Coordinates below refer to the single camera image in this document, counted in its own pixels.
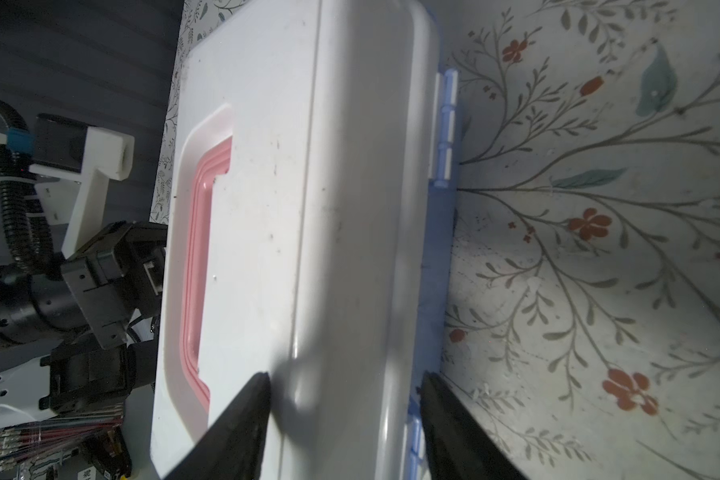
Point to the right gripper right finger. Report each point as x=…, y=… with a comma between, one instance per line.
x=457, y=448

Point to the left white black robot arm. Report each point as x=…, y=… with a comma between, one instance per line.
x=74, y=371

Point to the white blue tool box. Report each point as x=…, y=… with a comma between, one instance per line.
x=313, y=153

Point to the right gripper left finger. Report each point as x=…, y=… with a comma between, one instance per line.
x=233, y=447

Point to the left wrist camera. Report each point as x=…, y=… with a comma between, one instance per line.
x=71, y=166

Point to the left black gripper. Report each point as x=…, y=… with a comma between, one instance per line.
x=118, y=272

